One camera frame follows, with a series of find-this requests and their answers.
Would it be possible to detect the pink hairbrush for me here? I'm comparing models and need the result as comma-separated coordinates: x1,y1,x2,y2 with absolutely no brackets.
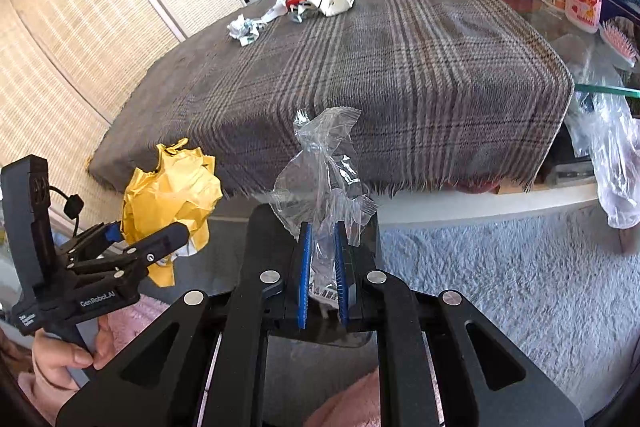
598,19,638,68

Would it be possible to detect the white carton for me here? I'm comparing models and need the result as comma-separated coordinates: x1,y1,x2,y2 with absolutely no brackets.
307,0,358,18

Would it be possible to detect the person's left hand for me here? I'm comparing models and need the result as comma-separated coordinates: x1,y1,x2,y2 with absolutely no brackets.
32,314,116,388

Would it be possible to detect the person's left forearm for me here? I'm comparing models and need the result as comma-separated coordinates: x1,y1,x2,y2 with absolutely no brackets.
20,369,66,425

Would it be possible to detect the woven folding screen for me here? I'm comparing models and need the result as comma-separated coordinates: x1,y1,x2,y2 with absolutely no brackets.
0,0,246,228

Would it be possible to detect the dark blue round tin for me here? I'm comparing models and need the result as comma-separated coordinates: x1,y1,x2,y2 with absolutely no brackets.
600,0,640,22

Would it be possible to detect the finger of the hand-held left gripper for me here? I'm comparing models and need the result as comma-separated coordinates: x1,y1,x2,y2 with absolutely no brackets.
60,222,125,264
65,223,191,280

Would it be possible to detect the grey plaid tablecloth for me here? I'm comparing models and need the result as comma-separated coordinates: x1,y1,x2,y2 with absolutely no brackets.
87,0,575,198

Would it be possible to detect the white paper strip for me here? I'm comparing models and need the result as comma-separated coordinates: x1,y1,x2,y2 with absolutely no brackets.
260,0,291,22

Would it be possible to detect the clear plastic wrapper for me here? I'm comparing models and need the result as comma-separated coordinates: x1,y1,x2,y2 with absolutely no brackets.
267,107,378,303

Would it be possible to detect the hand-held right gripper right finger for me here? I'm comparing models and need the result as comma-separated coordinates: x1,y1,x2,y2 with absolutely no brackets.
334,217,586,427

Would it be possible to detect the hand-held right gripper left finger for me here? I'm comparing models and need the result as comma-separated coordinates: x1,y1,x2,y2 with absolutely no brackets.
55,204,313,427

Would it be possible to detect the clear plastic bag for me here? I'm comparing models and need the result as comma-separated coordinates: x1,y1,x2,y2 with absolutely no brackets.
560,34,640,230

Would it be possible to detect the yellow paper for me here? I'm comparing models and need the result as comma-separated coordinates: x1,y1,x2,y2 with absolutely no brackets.
121,138,223,288

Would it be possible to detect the white paper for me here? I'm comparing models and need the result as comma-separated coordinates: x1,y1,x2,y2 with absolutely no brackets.
227,16,268,46

